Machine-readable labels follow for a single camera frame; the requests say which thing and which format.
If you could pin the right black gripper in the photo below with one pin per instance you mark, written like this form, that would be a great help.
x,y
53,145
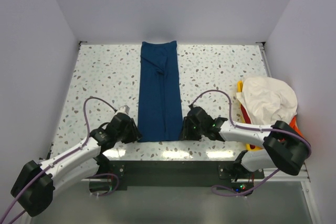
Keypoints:
x,y
186,134

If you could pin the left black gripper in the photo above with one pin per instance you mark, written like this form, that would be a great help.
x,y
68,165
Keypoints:
x,y
135,134

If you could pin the blue t shirt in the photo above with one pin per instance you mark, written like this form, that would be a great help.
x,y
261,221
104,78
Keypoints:
x,y
159,108

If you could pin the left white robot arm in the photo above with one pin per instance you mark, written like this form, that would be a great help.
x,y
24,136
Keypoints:
x,y
38,183

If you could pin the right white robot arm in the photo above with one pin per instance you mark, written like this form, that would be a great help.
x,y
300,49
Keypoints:
x,y
281,147

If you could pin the red t shirt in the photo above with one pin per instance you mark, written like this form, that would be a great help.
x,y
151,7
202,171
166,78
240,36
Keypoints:
x,y
246,117

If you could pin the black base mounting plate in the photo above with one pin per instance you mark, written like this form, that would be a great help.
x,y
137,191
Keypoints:
x,y
125,174

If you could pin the yellow plastic bin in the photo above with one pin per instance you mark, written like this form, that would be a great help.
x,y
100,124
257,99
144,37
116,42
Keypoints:
x,y
249,147

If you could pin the white t shirt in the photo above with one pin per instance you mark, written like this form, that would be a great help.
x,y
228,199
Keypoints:
x,y
267,100

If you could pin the orange t shirt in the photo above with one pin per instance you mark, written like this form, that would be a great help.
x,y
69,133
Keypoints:
x,y
293,124

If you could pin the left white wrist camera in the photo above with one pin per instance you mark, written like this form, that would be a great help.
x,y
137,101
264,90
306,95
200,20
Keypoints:
x,y
123,109

